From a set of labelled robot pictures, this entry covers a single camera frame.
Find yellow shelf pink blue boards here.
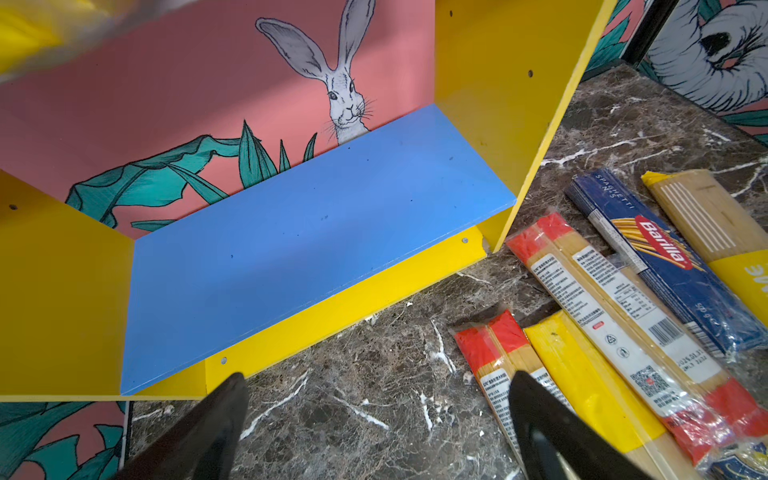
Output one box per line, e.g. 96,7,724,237
1,1,614,402

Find Ankara spaghetti bag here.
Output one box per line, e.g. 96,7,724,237
1,0,188,83

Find blue yellow crest spaghetti bag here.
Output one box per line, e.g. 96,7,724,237
707,442,767,480

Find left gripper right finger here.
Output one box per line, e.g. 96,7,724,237
508,371,649,479

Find blue Barilla spaghetti box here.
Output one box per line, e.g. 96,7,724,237
565,169,767,362

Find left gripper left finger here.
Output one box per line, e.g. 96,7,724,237
115,372,248,479

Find yellow Pastatime spaghetti bag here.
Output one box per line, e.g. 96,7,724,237
641,169,767,323

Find red-ended labelled spaghetti bag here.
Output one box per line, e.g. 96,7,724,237
505,212,767,473

